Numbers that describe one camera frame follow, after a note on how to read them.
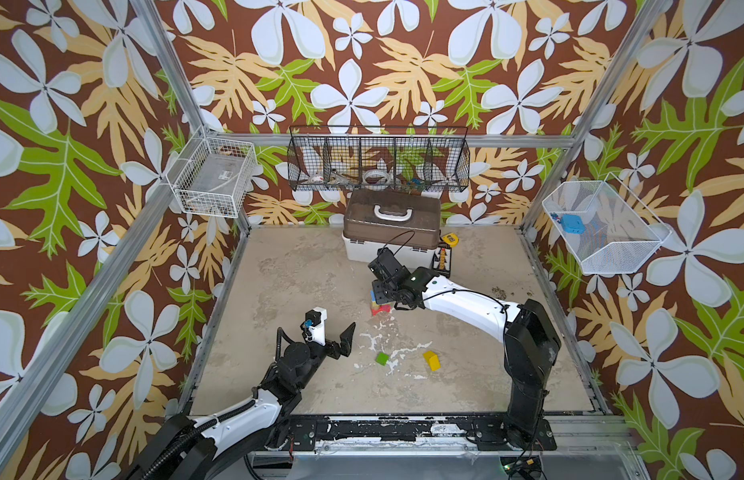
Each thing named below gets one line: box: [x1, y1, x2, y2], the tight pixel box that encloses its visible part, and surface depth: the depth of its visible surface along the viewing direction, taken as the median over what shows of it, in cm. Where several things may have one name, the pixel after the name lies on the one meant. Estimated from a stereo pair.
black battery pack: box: [432, 246, 452, 278], surface depth 110 cm
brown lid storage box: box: [343, 189, 441, 268], surface depth 98 cm
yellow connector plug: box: [442, 232, 460, 247], surface depth 117 cm
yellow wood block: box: [422, 350, 442, 371], surface depth 87 cm
